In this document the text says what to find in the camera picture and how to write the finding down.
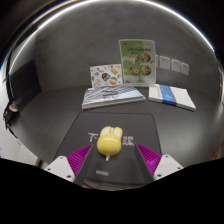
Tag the green menu sign stand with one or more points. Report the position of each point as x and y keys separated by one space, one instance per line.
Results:
x=137 y=61

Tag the white card with colourful stickers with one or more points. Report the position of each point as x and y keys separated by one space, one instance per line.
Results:
x=106 y=76

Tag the dark grey mouse pad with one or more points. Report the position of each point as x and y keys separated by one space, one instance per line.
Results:
x=133 y=128

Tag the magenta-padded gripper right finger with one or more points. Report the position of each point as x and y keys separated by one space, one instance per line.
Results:
x=166 y=165

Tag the grey patterned flat box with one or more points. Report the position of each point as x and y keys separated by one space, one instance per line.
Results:
x=111 y=95

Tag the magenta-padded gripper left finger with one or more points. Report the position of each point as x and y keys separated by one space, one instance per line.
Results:
x=61 y=167

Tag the white box with blue stripe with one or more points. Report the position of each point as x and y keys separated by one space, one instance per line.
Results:
x=171 y=95

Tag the yellow computer mouse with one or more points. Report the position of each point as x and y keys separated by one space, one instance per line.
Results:
x=109 y=141

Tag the group of white wall sockets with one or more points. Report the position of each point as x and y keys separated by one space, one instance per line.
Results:
x=175 y=65

